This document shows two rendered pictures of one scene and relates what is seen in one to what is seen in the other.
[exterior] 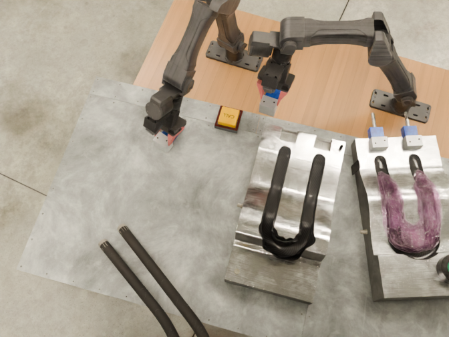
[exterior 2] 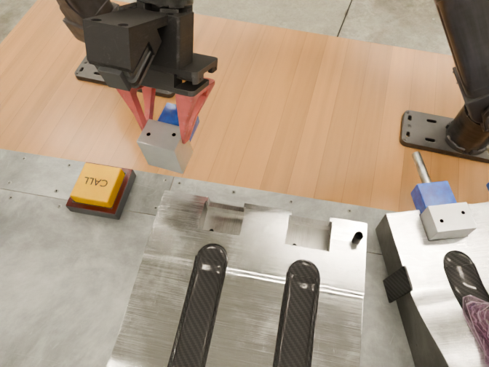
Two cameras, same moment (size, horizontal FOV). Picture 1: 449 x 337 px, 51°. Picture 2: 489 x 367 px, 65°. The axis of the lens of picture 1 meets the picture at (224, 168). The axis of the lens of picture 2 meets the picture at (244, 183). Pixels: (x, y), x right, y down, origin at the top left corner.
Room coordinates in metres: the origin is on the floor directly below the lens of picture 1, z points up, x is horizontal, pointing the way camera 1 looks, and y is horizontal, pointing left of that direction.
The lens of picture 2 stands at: (0.39, -0.23, 1.33)
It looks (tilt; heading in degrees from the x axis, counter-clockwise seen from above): 61 degrees down; 357
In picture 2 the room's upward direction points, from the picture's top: 4 degrees counter-clockwise
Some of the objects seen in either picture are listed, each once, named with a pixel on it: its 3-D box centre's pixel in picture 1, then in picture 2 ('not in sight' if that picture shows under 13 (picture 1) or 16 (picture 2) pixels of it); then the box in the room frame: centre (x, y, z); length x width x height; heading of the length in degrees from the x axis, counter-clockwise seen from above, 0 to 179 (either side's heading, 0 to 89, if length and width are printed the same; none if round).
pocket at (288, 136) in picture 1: (288, 137); (223, 221); (0.59, -0.21, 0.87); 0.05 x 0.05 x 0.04; 73
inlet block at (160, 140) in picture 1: (172, 131); not in sight; (0.65, 0.17, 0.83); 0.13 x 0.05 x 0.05; 144
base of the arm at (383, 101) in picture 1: (403, 101); (474, 125); (0.72, -0.61, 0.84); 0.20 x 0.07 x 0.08; 68
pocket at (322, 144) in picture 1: (321, 145); (307, 235); (0.56, -0.31, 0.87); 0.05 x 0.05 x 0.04; 73
